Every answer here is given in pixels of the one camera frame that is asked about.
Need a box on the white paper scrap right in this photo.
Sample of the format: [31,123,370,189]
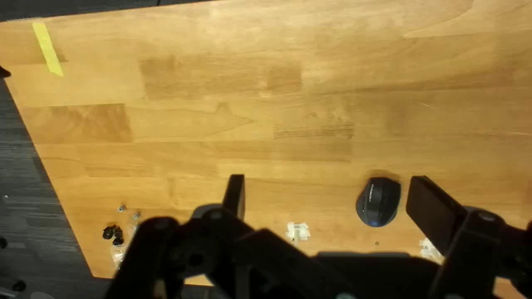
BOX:
[420,239,445,262]

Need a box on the clear bag with black parts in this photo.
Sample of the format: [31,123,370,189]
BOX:
[102,203,144,267]

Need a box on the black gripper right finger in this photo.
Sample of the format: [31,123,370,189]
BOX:
[406,176,532,299]

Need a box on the black computer mouse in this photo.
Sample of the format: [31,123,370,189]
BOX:
[356,178,401,228]

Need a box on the white crumpled paper label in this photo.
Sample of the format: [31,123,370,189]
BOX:
[287,223,312,243]

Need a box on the yellow tape strip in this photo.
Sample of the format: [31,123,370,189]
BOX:
[32,22,64,76]

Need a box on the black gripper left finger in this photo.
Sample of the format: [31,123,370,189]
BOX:
[105,174,356,299]

